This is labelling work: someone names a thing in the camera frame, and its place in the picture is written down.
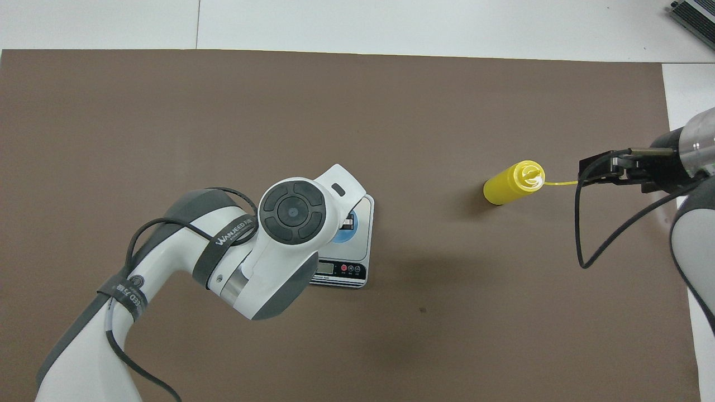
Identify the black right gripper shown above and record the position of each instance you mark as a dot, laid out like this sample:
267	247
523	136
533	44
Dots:
665	164

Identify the light blue plastic cup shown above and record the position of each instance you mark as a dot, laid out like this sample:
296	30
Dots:
345	237

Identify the yellow squeeze seasoning bottle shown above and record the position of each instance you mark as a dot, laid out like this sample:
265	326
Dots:
505	190

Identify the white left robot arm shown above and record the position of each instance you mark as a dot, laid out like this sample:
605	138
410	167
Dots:
290	212

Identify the silver digital kitchen scale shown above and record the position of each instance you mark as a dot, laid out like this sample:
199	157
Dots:
364	237

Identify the brown table mat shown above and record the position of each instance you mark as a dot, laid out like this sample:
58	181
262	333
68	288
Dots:
357	111

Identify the grey metal device box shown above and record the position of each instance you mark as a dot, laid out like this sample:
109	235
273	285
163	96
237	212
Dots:
698	14

